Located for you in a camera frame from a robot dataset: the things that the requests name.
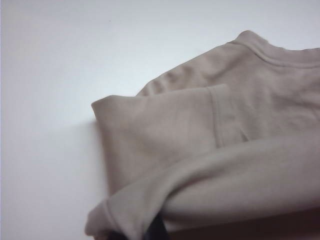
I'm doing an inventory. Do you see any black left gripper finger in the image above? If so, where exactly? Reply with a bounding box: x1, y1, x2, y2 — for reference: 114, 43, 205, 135
146, 212, 169, 240

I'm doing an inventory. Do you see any beige T-shirt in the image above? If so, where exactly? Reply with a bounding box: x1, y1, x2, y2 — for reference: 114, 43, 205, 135
84, 29, 320, 240

